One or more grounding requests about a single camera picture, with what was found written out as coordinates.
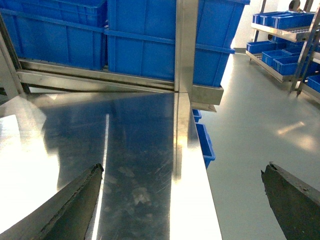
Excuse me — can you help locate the right blue plastic crate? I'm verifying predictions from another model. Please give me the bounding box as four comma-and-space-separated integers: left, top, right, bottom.
105, 0, 250, 87

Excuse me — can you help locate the left blue plastic crate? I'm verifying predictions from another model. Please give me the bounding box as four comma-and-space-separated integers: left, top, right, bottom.
0, 0, 108, 70

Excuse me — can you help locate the background steel bin rack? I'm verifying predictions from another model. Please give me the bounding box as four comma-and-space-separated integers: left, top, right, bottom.
245, 0, 320, 102

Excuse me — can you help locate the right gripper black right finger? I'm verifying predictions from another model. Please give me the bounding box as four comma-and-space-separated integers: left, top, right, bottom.
261, 162, 320, 240

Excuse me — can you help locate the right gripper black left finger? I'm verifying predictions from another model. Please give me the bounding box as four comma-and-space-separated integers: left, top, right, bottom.
0, 163, 104, 240

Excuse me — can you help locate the blue plastic crate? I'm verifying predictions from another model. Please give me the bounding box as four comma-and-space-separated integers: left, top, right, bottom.
0, 0, 108, 70
105, 0, 250, 87

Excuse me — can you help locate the blue bin under table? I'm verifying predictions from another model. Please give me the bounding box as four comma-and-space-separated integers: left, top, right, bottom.
192, 109, 216, 169

